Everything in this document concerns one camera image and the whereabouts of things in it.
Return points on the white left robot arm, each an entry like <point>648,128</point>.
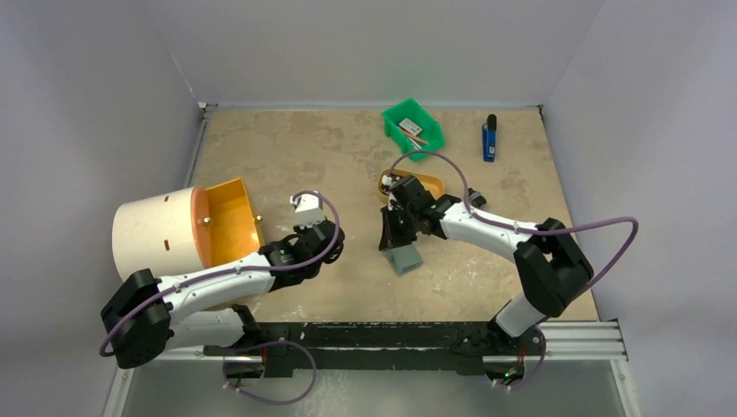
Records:
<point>148,315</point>

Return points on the orange drawer tray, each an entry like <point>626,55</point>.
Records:
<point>225,227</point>

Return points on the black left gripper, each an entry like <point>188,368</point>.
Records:
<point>300,232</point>

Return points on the aluminium frame rail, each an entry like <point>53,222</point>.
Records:
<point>555,340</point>

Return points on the blue black lighter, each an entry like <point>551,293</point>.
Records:
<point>489,138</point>

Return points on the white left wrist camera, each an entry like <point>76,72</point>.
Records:
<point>308,210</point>

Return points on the teal card holder wallet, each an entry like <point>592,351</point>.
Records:
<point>403,259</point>

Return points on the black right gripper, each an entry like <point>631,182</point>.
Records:
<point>400,212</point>

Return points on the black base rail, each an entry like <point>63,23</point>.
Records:
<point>281,358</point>

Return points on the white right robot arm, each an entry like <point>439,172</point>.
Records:
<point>550,264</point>

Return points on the white cylinder drum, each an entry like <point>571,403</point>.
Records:
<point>164,233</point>

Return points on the tan oval tray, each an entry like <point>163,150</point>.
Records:
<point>433,184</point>

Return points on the small items in bin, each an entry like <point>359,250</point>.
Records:
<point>412,131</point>

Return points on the black grey knob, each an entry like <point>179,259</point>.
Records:
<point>476,199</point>

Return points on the green plastic bin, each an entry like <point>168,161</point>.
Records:
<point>411,109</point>

